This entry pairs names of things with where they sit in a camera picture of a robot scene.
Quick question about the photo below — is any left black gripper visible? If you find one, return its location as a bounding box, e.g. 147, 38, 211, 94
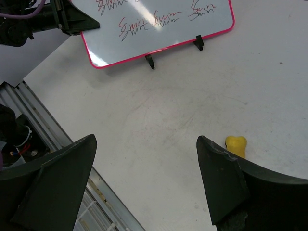
24, 0, 100, 36

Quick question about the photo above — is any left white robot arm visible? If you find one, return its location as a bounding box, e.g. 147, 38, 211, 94
0, 0, 100, 47

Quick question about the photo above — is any yellow whiteboard eraser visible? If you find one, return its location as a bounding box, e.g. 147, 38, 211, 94
225, 136, 247, 159

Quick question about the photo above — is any black wire board stand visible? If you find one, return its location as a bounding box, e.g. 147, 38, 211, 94
145, 35, 204, 70

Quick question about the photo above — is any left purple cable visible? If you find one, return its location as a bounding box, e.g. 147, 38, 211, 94
0, 0, 46, 19

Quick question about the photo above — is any pink framed whiteboard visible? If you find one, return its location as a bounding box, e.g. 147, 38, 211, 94
72, 0, 235, 69

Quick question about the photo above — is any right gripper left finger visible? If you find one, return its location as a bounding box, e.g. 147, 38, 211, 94
0, 134, 97, 231

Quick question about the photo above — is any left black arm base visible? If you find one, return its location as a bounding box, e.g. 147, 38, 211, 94
0, 104, 50, 171

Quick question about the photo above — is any aluminium rail frame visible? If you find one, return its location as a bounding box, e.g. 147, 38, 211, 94
0, 82, 143, 231

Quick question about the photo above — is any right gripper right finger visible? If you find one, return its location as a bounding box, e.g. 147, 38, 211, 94
196, 136, 308, 231

